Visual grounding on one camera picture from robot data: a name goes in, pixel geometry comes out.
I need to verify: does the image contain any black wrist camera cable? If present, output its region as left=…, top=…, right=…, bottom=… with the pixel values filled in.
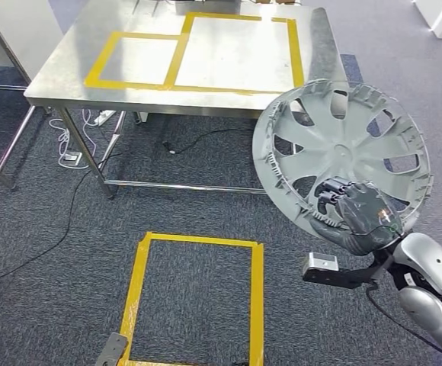
left=366, top=285, right=442, bottom=357

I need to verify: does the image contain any white side desk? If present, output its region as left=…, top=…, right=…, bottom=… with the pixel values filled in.
left=0, top=0, right=63, bottom=191

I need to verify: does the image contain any small yellow table tape square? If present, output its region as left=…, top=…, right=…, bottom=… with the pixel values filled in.
left=84, top=30, right=189, bottom=92

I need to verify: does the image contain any steel workbench table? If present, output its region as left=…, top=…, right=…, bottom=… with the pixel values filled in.
left=24, top=0, right=349, bottom=199

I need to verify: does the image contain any long black floor cable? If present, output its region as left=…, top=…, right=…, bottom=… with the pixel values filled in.
left=0, top=151, right=123, bottom=287

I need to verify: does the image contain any grey plastic wheel hubcap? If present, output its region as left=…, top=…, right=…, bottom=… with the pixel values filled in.
left=252, top=79, right=434, bottom=239

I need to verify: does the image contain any yellow floor tape square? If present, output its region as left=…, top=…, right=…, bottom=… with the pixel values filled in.
left=118, top=232, right=264, bottom=366

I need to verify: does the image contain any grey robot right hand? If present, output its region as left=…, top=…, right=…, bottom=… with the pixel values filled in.
left=309, top=178, right=404, bottom=256

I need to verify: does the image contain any short black floor cable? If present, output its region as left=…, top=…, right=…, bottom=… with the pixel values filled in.
left=162, top=128, right=254, bottom=155

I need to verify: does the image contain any large yellow table tape square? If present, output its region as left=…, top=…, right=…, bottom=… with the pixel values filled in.
left=174, top=12, right=305, bottom=96

